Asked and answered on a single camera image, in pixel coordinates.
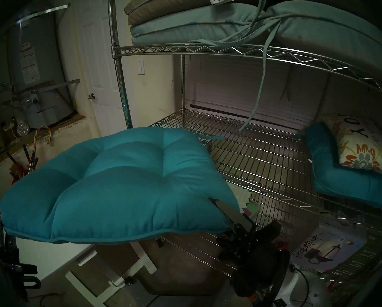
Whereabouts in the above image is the floral print throw pillow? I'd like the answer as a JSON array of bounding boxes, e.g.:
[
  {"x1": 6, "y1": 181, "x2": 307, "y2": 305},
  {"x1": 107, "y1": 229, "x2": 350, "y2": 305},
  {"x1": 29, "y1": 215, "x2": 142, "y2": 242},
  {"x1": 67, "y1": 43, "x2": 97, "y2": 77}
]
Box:
[{"x1": 323, "y1": 114, "x2": 382, "y2": 182}]

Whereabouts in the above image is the metal heater strap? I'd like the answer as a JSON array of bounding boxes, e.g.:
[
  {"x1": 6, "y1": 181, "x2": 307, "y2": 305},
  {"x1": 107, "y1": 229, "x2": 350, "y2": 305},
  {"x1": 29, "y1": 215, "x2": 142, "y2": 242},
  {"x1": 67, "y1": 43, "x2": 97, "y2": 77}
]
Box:
[
  {"x1": 15, "y1": 3, "x2": 70, "y2": 25},
  {"x1": 6, "y1": 79, "x2": 80, "y2": 99}
]

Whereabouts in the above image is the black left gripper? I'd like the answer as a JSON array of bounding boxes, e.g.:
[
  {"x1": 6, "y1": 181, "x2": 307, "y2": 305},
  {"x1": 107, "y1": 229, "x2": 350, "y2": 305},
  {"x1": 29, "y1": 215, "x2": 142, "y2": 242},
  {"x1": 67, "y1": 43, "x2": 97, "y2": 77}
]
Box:
[{"x1": 0, "y1": 217, "x2": 40, "y2": 305}]

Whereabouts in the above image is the teal tufted seat cushion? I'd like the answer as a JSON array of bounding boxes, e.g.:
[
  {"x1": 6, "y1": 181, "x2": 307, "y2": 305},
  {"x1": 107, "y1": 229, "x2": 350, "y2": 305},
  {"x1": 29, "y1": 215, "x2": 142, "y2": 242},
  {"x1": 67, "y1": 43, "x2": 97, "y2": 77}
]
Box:
[
  {"x1": 304, "y1": 122, "x2": 382, "y2": 211},
  {"x1": 0, "y1": 127, "x2": 241, "y2": 245}
]

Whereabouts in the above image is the tan chair cushion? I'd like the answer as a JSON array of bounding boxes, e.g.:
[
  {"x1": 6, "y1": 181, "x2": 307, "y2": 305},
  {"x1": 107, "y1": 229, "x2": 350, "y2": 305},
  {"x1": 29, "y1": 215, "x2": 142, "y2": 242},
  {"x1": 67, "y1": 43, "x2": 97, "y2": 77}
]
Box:
[{"x1": 124, "y1": 0, "x2": 265, "y2": 25}]

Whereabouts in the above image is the striped candy cane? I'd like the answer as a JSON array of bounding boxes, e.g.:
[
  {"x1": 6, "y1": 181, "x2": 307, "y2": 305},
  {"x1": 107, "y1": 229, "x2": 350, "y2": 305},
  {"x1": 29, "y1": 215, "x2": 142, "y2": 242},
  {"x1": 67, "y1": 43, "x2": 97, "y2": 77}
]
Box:
[{"x1": 34, "y1": 126, "x2": 52, "y2": 147}]

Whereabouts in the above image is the grey water heater tank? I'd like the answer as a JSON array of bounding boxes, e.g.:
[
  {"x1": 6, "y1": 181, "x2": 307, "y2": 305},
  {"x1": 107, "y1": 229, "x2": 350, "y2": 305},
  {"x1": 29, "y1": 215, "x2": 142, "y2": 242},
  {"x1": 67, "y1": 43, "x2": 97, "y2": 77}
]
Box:
[{"x1": 7, "y1": 3, "x2": 75, "y2": 128}]

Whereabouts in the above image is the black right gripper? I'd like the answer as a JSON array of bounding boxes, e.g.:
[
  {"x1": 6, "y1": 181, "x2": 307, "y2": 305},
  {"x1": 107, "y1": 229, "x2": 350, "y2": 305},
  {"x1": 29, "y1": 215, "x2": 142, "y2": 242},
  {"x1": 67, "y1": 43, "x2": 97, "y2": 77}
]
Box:
[{"x1": 210, "y1": 198, "x2": 291, "y2": 297}]

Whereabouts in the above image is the chrome wire shelf rack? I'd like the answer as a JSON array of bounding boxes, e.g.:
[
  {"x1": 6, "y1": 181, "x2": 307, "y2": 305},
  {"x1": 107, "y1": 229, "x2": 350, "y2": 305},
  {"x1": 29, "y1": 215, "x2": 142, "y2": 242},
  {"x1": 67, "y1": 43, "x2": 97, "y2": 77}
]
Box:
[{"x1": 107, "y1": 0, "x2": 382, "y2": 307}]

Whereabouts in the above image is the white panel door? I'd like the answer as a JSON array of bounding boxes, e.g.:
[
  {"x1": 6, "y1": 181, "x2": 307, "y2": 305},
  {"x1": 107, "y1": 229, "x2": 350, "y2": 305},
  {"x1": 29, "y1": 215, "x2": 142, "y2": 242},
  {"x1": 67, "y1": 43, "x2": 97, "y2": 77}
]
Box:
[{"x1": 74, "y1": 0, "x2": 137, "y2": 140}]

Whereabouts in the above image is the crumpled aluminium foil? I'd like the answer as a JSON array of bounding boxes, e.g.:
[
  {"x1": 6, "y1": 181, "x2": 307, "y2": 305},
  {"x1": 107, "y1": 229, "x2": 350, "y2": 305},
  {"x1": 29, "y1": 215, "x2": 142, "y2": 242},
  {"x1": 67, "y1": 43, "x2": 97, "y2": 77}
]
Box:
[{"x1": 16, "y1": 118, "x2": 30, "y2": 137}]

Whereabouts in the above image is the white folding table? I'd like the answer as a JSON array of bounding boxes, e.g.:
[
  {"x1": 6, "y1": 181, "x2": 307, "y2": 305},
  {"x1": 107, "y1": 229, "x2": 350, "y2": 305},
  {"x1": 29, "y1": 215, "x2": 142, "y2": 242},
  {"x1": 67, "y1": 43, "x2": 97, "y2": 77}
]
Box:
[{"x1": 17, "y1": 238, "x2": 158, "y2": 307}]

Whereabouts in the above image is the white zigzag-edged sheet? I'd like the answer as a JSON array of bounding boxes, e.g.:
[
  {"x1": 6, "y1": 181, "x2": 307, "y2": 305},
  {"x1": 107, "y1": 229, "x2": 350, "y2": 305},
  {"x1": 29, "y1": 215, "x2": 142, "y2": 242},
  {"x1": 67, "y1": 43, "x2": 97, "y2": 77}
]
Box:
[{"x1": 234, "y1": 186, "x2": 254, "y2": 211}]

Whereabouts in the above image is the LED lamp box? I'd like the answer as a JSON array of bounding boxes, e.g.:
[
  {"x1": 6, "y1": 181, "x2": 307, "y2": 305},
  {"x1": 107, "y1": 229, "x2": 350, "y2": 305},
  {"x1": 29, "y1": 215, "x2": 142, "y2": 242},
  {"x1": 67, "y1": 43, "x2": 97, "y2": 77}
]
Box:
[{"x1": 290, "y1": 218, "x2": 369, "y2": 275}]

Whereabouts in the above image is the pale green tied chair cushion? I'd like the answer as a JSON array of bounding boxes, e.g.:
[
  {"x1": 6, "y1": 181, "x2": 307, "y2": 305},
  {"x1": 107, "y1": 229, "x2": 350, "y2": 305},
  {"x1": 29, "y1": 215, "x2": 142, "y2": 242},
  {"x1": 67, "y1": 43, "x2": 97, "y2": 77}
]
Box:
[{"x1": 130, "y1": 0, "x2": 382, "y2": 132}]

